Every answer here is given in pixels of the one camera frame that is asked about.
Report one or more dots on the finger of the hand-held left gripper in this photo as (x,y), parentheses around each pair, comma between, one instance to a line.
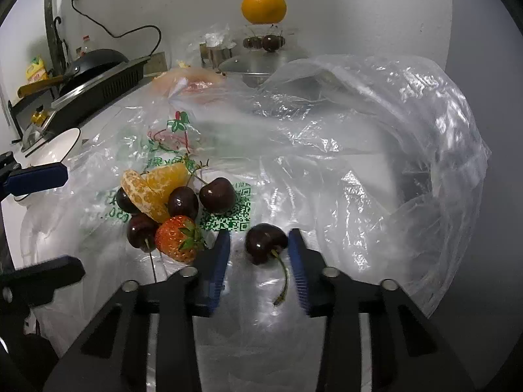
(45,277)
(39,179)

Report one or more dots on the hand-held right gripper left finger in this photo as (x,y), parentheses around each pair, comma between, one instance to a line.
(216,271)

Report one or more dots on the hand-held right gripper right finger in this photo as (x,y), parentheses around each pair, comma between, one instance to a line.
(300,279)

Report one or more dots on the white plate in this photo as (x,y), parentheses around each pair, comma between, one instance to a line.
(61,147)

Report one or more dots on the dark red cherry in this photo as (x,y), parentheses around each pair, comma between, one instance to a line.
(141,230)
(183,203)
(124,201)
(264,247)
(217,194)

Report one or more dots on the red strawberry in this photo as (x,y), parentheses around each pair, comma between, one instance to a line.
(175,239)

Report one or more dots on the small peeled tangerine piece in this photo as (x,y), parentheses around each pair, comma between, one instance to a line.
(171,176)

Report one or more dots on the large peeled tangerine piece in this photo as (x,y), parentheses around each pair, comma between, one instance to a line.
(143,196)

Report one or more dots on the clear printed plastic bag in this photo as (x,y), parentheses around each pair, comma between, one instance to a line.
(347,171)

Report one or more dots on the dark chopstick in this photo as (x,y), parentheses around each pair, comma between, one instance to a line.
(39,148)

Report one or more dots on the yellow packet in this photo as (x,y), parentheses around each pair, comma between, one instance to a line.
(36,69)

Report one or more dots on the silver induction cooker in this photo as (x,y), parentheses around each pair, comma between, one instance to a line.
(106,85)

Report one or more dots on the red capped bottle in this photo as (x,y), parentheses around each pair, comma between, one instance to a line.
(86,47)

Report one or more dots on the steel pot with lid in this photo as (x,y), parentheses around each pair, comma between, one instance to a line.
(253,65)

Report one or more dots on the metal cup with plastic wrap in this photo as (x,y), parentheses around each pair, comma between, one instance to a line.
(212,53)

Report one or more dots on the glass container with cherries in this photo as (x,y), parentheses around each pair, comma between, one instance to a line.
(269,43)

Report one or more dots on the whole orange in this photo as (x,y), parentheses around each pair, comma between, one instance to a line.
(263,6)

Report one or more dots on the dark vertical rail with hook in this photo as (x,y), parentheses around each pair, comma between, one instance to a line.
(52,20)

